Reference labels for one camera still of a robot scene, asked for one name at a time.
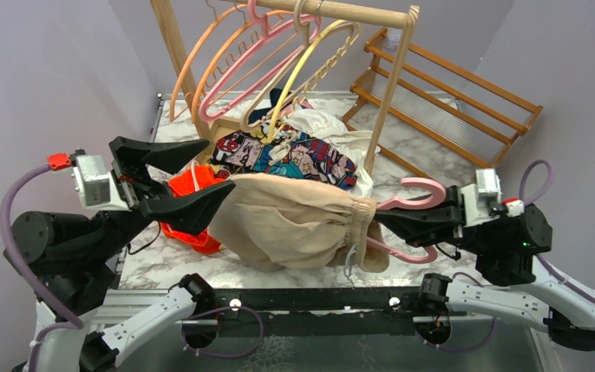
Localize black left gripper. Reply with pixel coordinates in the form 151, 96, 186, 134
85, 136, 238, 263

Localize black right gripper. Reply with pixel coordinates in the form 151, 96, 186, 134
367, 183, 495, 256

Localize orange mesh shorts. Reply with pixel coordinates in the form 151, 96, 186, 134
160, 160, 227, 257

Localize pink hanger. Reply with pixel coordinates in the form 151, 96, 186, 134
192, 1, 322, 122
366, 177, 446, 264

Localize beige shorts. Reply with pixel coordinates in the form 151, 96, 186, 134
208, 174, 390, 273

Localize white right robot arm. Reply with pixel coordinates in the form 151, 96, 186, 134
374, 184, 595, 352

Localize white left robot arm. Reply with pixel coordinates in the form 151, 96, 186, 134
0, 136, 235, 371

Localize comic print shorts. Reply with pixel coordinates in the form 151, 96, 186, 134
208, 130, 358, 190

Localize outer orange hanger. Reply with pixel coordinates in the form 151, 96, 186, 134
168, 3, 247, 122

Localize orange hanger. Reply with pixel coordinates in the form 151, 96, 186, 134
168, 3, 247, 122
191, 1, 297, 124

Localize inner orange hanger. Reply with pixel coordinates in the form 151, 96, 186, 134
191, 1, 297, 124

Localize cream notched hanger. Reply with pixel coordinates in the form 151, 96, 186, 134
255, 1, 360, 130

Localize yellow hanger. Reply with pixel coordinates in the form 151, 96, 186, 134
265, 19, 353, 143

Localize beige hanger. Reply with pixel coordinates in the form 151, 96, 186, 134
239, 0, 347, 133

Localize dark navy garment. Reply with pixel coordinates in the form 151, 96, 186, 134
248, 88, 282, 124

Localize orange wooden slatted shelf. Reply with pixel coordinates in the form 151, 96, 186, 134
340, 28, 545, 206

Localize white garment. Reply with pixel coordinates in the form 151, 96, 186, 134
285, 108, 373, 198

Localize wooden clothes rack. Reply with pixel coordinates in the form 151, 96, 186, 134
150, 1, 420, 150

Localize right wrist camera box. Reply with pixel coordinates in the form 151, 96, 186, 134
460, 168, 525, 228

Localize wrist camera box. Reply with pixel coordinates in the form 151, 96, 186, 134
73, 155, 129, 211
460, 168, 525, 228

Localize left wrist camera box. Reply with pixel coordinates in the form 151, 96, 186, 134
73, 155, 129, 211

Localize black mounting rail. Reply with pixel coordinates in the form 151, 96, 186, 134
163, 274, 467, 360

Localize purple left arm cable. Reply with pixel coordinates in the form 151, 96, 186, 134
0, 163, 85, 372

